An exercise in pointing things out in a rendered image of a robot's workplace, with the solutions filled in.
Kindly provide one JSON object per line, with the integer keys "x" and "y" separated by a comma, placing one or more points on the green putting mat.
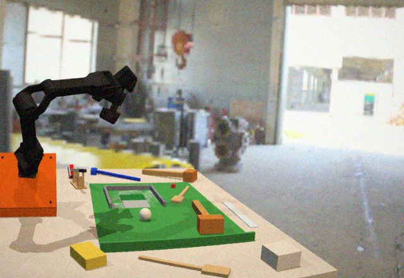
{"x": 176, "y": 220}

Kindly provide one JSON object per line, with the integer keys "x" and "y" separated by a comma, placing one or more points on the white golf ball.
{"x": 145, "y": 214}

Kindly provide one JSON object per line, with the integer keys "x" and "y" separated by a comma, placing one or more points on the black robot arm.
{"x": 100, "y": 84}

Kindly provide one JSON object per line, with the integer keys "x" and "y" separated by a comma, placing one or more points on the yellow block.
{"x": 88, "y": 255}

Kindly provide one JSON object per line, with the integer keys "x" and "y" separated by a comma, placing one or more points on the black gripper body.
{"x": 110, "y": 115}

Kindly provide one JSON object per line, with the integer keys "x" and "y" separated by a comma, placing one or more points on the orange-brown toy putter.
{"x": 189, "y": 175}
{"x": 206, "y": 223}

